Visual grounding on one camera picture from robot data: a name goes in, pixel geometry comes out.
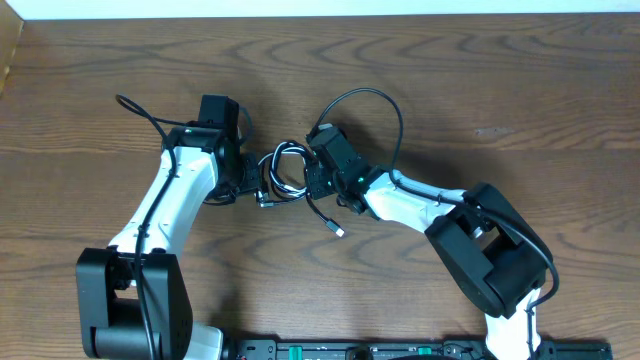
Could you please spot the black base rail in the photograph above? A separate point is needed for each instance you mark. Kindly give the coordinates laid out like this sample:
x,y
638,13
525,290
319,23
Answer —
x,y
268,349

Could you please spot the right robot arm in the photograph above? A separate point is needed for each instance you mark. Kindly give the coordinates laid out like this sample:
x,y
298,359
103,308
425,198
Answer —
x,y
493,255

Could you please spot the cardboard box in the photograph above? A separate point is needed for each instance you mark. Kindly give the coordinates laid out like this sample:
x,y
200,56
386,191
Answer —
x,y
11,28

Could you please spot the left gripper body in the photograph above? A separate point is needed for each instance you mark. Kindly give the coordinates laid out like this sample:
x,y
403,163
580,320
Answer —
x,y
252,174

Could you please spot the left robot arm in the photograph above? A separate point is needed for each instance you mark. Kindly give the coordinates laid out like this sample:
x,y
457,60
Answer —
x,y
133,302

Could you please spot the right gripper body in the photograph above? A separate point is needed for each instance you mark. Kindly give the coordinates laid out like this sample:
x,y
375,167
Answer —
x,y
320,183

